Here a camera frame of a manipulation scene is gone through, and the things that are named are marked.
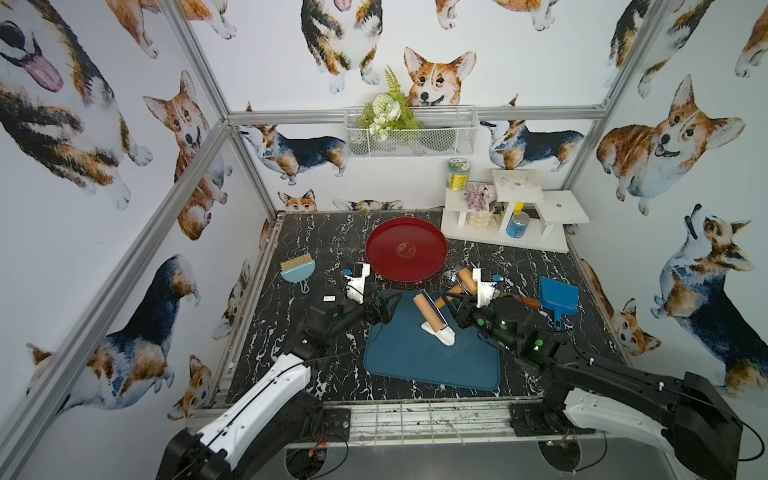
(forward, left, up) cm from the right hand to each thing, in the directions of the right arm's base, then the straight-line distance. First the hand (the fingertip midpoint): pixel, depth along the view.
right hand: (450, 285), depth 75 cm
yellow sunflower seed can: (+44, -7, 0) cm, 45 cm away
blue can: (+33, -29, -15) cm, 46 cm away
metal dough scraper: (+9, -27, -25) cm, 37 cm away
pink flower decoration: (+32, -12, 0) cm, 34 cm away
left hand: (+1, +16, 0) cm, 16 cm away
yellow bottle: (+39, -30, -11) cm, 50 cm away
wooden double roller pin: (-2, -4, +4) cm, 6 cm away
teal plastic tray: (-8, +13, -20) cm, 25 cm away
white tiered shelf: (+36, -27, -11) cm, 47 cm away
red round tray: (+27, +11, -21) cm, 37 cm away
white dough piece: (-5, 0, -19) cm, 20 cm away
